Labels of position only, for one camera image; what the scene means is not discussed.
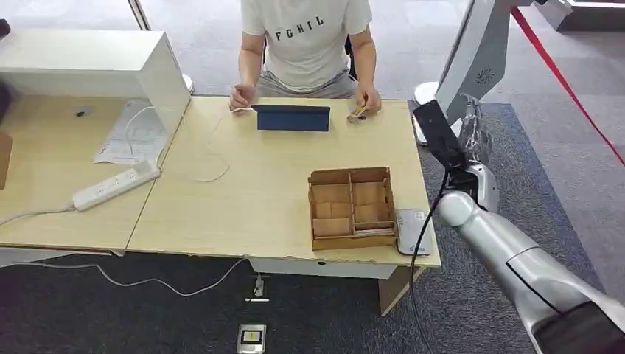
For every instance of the person's left hand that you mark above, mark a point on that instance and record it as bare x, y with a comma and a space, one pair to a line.
370, 97

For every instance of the card stack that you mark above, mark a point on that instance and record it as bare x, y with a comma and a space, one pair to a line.
373, 231

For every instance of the white power strip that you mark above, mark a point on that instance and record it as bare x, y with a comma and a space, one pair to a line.
114, 186

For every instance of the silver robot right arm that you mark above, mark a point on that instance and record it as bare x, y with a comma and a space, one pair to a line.
517, 259

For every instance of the person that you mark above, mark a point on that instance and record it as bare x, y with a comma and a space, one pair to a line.
305, 44

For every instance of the white kiosk stand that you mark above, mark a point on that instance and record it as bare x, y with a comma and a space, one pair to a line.
481, 49

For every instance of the blue tablet case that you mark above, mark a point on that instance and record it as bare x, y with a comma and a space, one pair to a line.
293, 119

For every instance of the wooden desk leg panel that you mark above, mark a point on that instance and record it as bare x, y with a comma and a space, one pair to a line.
398, 288

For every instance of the wooden compartment box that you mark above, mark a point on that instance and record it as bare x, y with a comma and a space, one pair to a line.
342, 242

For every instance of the white plug adapter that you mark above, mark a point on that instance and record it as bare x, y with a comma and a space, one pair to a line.
259, 286

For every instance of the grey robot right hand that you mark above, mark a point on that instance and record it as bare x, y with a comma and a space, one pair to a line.
477, 139

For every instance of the person's hand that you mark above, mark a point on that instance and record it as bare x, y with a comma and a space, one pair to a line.
370, 97
242, 96

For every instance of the metal floor socket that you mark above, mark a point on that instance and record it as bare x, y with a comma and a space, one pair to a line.
252, 338

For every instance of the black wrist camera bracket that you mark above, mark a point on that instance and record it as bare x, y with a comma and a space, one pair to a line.
439, 134

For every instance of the metal pole with base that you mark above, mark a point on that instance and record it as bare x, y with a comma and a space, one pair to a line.
140, 14

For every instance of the printed paper sheets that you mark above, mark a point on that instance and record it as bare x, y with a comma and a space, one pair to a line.
117, 141

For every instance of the white card reader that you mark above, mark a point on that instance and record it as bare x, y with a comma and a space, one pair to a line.
412, 232

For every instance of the person's right hand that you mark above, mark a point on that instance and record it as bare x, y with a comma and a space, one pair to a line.
242, 96

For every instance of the banded card bundle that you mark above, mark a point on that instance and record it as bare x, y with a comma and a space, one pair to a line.
356, 116

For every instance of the white desk shelf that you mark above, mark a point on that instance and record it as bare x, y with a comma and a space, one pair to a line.
88, 63

